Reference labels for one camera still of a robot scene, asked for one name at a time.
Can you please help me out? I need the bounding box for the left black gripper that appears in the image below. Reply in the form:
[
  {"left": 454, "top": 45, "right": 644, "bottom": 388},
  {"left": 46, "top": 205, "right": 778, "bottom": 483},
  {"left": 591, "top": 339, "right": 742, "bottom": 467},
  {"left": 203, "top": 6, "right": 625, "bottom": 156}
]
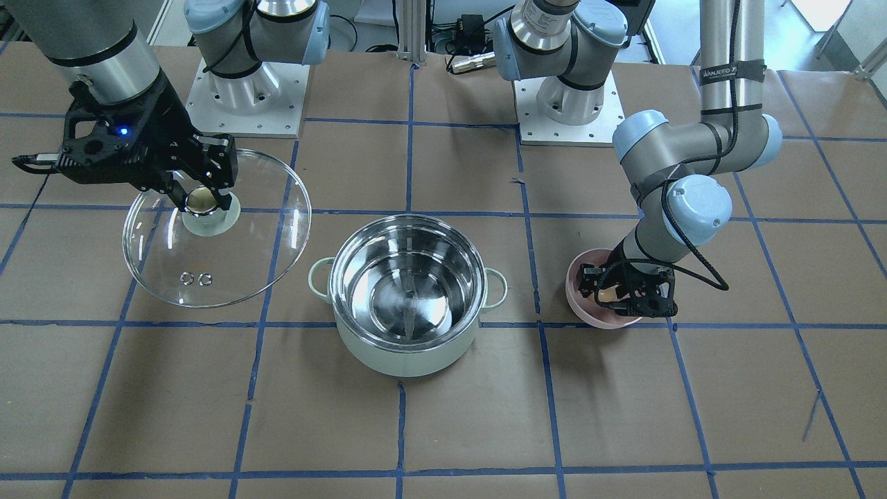
[{"left": 592, "top": 260, "right": 678, "bottom": 317}]

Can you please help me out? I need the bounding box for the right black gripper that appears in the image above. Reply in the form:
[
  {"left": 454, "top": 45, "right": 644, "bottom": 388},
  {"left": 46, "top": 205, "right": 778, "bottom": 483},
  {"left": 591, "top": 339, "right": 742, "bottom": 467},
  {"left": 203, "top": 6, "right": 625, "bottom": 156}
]
[{"left": 12, "top": 72, "right": 238, "bottom": 212}]

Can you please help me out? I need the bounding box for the brown egg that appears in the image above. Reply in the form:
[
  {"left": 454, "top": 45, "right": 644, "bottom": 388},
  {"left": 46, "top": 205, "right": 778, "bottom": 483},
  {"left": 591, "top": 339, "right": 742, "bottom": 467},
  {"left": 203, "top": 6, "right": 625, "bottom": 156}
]
[{"left": 597, "top": 286, "right": 619, "bottom": 302}]

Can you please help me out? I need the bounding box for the glass pot lid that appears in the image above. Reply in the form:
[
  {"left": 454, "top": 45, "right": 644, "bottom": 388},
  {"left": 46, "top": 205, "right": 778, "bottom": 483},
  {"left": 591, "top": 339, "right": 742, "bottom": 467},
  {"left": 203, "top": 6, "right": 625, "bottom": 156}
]
[{"left": 121, "top": 149, "right": 312, "bottom": 308}]

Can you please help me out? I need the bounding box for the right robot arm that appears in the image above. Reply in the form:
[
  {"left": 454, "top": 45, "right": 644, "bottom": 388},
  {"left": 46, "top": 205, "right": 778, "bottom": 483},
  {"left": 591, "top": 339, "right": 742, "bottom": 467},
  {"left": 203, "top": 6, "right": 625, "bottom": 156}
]
[{"left": 7, "top": 1, "right": 330, "bottom": 217}]

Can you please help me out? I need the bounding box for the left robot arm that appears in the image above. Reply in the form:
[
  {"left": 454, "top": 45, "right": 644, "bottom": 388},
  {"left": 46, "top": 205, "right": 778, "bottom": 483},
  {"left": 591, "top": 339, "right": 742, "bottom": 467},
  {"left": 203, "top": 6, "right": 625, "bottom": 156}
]
[{"left": 492, "top": 1, "right": 782, "bottom": 329}]

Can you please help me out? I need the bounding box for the pale green steel pot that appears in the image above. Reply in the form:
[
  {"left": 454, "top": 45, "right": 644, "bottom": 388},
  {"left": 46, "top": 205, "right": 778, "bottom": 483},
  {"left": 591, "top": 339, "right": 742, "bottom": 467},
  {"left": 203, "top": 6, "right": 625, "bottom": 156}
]
[{"left": 308, "top": 213, "right": 508, "bottom": 377}]

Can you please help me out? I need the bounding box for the pink bowl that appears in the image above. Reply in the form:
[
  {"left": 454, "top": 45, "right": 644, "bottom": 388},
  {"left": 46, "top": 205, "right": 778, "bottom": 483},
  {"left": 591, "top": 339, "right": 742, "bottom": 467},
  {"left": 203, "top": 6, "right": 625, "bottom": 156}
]
[{"left": 565, "top": 247, "right": 642, "bottom": 329}]

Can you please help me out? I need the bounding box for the silver cylindrical connector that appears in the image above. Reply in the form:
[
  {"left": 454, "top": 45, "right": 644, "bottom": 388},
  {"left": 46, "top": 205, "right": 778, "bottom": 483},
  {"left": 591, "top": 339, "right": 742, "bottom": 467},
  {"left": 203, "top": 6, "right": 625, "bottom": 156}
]
[{"left": 447, "top": 53, "right": 497, "bottom": 75}]

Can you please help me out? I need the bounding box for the black power adapter background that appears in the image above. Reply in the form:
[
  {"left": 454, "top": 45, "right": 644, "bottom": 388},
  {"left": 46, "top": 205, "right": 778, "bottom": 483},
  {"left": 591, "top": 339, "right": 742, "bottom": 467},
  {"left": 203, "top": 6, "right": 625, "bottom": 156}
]
[{"left": 454, "top": 14, "right": 485, "bottom": 44}]

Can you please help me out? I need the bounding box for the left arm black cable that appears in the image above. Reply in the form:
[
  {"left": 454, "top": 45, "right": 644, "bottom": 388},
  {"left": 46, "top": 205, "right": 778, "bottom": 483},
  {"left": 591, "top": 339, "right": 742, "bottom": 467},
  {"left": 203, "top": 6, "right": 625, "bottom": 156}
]
[{"left": 596, "top": 0, "right": 742, "bottom": 306}]

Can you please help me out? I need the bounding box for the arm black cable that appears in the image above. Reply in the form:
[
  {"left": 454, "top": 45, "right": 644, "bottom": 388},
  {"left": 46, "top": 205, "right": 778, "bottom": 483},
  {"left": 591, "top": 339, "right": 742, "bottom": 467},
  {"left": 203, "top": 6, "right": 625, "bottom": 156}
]
[
  {"left": 596, "top": 0, "right": 742, "bottom": 306},
  {"left": 204, "top": 0, "right": 264, "bottom": 77}
]

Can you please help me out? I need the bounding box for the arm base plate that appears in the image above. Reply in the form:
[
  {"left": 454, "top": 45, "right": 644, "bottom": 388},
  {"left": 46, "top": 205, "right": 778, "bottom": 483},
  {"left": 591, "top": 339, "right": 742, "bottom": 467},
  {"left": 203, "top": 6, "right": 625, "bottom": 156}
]
[
  {"left": 184, "top": 62, "right": 311, "bottom": 139},
  {"left": 513, "top": 71, "right": 625, "bottom": 146}
]

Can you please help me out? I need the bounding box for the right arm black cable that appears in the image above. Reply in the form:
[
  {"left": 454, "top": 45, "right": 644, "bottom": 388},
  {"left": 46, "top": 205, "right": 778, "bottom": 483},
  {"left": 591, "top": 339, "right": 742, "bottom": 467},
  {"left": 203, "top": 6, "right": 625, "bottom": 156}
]
[{"left": 204, "top": 0, "right": 264, "bottom": 77}]

